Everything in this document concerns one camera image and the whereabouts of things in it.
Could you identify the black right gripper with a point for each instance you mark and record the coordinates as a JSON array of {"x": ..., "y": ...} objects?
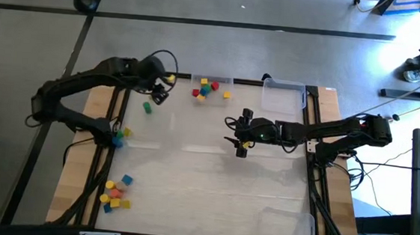
[{"x": 265, "y": 131}]

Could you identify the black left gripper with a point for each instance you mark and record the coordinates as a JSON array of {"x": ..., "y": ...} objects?
[{"x": 151, "y": 69}]

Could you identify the small red cube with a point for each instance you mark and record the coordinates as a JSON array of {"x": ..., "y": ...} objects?
[
  {"x": 215, "y": 85},
  {"x": 195, "y": 92}
]

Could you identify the small yellow cube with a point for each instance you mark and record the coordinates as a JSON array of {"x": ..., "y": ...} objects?
[
  {"x": 126, "y": 204},
  {"x": 115, "y": 203},
  {"x": 200, "y": 98},
  {"x": 227, "y": 95},
  {"x": 204, "y": 81}
]

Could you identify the small blue cube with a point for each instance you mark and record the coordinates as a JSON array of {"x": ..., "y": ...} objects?
[
  {"x": 127, "y": 179},
  {"x": 203, "y": 92}
]

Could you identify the small green cube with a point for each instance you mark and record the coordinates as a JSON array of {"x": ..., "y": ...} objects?
[{"x": 207, "y": 88}]

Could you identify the green block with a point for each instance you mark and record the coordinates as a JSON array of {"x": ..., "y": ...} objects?
[{"x": 119, "y": 134}]

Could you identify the blue cylinder block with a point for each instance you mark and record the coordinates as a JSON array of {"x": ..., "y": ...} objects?
[{"x": 117, "y": 142}]

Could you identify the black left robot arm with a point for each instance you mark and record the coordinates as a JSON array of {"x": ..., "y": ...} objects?
[{"x": 77, "y": 81}]

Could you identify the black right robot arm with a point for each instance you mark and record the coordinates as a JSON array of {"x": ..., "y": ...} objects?
[{"x": 336, "y": 129}]

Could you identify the yellow label tag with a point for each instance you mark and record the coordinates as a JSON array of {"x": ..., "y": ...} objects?
[
  {"x": 246, "y": 144},
  {"x": 170, "y": 78}
]

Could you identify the clear plastic bin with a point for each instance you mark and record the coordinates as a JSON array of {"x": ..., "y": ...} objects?
[
  {"x": 223, "y": 84},
  {"x": 283, "y": 97},
  {"x": 287, "y": 230}
]

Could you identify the black floor bar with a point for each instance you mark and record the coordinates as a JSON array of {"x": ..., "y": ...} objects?
[
  {"x": 77, "y": 47},
  {"x": 202, "y": 22}
]

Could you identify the tan wooden block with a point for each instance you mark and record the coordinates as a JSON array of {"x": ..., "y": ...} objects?
[{"x": 121, "y": 186}]

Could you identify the red cylinder block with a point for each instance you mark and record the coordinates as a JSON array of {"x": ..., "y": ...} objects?
[{"x": 115, "y": 193}]

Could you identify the blue box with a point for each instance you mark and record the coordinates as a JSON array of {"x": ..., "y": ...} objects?
[{"x": 406, "y": 5}]

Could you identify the black aluminium table frame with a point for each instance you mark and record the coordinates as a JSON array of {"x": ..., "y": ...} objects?
[{"x": 185, "y": 76}]

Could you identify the white metal bracket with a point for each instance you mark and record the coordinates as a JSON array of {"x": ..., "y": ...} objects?
[{"x": 311, "y": 146}]

